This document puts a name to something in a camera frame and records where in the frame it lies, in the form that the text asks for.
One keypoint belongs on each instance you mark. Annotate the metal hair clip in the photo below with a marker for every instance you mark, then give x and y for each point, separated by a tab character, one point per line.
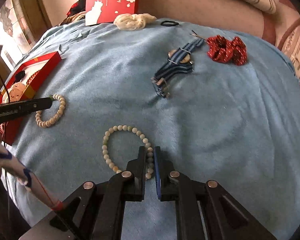
193	33

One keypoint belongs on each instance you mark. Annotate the red jewelry box tray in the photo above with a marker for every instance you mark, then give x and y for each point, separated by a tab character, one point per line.
28	78

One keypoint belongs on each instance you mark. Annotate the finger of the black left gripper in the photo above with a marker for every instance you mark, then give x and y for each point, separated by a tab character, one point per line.
14	110

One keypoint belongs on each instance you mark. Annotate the red polka dot scrunchie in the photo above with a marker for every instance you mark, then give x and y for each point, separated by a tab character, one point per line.
222	50

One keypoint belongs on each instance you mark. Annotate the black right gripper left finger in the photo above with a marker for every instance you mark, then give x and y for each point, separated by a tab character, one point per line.
96	211

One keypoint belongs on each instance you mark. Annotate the light blue blanket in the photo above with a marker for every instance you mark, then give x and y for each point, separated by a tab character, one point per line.
237	125

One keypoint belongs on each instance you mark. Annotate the cream scrunchie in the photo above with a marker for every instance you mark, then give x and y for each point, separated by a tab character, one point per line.
131	22

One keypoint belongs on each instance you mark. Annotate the pink quilted bed sheet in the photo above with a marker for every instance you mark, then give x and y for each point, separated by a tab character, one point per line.
234	15

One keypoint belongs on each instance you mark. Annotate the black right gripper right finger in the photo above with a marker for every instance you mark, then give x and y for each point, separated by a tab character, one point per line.
204	210

